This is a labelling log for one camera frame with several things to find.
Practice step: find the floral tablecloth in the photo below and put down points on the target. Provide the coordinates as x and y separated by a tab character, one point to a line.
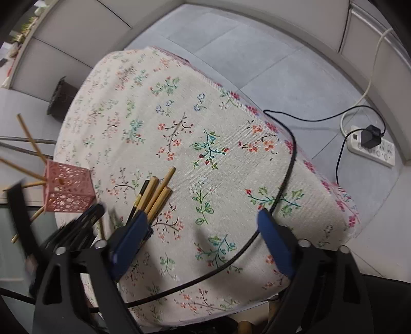
140	112

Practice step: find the black power adapter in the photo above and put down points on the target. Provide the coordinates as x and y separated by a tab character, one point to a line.
371	137

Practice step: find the pink perforated utensil holder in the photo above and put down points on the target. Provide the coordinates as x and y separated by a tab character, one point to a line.
67	188

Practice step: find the white kitchen cabinets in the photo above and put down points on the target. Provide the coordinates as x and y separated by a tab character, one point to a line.
354	35

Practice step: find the black trash bin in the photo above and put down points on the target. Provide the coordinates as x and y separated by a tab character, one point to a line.
61	100

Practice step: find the black chopstick gold band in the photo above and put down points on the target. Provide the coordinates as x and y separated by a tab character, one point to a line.
137	200

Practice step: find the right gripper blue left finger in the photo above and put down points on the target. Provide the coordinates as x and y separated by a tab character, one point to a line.
126	242

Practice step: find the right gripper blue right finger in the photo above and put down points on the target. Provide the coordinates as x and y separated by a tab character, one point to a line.
279	240

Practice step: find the person's right hand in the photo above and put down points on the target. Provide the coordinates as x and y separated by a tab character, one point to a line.
245	327

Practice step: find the mop with blue head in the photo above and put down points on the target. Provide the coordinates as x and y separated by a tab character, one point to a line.
23	145

